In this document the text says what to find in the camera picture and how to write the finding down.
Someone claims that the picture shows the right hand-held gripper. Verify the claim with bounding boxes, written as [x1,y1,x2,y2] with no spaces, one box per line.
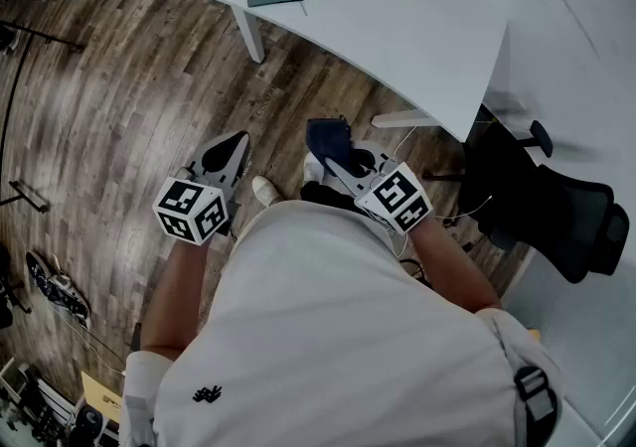
[323,139,433,236]

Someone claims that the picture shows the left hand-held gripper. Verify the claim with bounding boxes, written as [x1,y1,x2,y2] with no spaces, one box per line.
[152,131,252,246]

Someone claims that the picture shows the dark blue cloth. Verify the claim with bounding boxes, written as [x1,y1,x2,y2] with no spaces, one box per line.
[305,117,372,179]

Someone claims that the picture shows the person's right forearm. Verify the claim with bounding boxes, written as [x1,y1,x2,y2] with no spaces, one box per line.
[400,215,503,313]

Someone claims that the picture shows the person's left forearm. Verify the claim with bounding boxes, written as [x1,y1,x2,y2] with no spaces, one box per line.
[140,234,236,363]

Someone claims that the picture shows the person's right white shoe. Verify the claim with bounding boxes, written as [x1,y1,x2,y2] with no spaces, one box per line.
[302,151,328,186]

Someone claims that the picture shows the person's white shoe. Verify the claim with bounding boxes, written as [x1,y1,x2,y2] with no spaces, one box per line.
[302,151,328,186]
[251,175,284,209]

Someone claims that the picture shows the person's black trousers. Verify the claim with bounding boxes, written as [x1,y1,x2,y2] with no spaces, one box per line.
[299,180,360,212]

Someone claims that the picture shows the person's left white shoe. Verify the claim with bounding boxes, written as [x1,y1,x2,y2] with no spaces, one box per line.
[251,175,284,209]

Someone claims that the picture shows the white table leg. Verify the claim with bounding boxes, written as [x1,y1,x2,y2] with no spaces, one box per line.
[232,5,267,65]
[370,108,442,130]

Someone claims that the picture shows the person's white t-shirt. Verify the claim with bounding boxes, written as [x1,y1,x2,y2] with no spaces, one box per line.
[118,199,566,447]

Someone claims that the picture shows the black floor stand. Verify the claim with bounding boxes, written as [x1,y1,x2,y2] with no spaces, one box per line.
[0,180,52,215]

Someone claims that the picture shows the black office chair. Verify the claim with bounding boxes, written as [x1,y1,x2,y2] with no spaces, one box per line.
[421,104,631,285]

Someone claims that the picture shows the black tripod stand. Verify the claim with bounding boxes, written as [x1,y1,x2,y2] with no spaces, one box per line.
[0,20,85,55]

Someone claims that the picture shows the cardboard sheet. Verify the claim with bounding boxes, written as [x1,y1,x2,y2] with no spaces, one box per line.
[79,371,125,425]

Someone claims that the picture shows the white cable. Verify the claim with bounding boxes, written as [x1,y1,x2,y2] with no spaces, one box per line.
[395,125,417,161]

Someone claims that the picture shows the grey strap buckle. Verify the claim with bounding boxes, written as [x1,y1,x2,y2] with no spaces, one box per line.
[513,365,560,424]

